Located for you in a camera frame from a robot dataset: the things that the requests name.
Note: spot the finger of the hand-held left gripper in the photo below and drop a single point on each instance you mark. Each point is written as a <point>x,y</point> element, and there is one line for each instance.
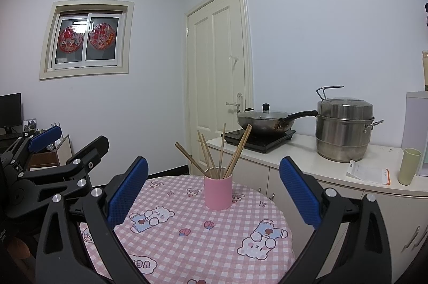
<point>45,138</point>
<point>90,150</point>

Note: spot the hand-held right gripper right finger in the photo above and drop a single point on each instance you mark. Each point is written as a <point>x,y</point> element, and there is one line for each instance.
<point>301,193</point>

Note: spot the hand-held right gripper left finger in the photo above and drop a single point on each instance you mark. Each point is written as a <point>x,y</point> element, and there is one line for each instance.
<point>128,193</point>

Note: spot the pink cup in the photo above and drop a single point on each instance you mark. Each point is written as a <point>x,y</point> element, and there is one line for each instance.
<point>218,192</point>

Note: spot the bunch of wooden chopsticks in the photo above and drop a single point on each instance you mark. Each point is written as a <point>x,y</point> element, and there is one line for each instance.
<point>217,153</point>

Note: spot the person's left hand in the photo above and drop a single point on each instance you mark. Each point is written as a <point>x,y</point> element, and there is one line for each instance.
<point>19,248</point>

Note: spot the brown wooden box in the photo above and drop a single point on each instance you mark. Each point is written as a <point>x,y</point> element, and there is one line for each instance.
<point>41,160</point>

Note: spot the white kitchen cabinet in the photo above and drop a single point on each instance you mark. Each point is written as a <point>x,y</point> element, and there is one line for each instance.
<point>301,163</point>

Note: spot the black monitor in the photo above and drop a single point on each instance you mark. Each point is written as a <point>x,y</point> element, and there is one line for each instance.
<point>10,110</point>

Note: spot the black induction cooker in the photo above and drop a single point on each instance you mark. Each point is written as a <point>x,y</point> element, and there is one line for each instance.
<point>264,142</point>

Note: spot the white packet with orange edge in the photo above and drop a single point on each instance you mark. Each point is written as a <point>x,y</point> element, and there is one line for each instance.
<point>367,173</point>

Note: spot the stainless steel steamer pot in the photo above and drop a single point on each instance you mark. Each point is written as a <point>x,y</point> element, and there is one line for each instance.
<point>342,133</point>

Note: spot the glass wok lid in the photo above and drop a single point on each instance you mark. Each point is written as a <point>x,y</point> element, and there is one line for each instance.
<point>264,115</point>

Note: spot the pink checked tablecloth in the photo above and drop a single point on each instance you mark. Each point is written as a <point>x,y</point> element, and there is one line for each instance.
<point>207,244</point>

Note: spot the red round window sticker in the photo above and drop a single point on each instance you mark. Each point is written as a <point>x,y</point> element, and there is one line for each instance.
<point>102,36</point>
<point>71,38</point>

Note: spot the cream framed window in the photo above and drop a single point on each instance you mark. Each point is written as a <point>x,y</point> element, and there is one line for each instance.
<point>87,40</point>

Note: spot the pale green cup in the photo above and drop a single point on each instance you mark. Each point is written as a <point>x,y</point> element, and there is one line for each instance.
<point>409,168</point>

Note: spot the white door hook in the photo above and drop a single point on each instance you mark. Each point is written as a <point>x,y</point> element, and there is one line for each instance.
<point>234,60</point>

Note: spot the white panel door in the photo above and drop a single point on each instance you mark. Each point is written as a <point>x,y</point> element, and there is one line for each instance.
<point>217,63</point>

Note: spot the tall tan bottle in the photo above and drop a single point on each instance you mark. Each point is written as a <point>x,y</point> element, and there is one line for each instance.
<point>425,70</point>

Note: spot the small photo frame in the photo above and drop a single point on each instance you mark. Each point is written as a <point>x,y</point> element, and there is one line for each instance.
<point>30,125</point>

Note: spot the dark wall fixture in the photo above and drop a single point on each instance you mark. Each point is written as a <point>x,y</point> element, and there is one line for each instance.
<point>426,14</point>

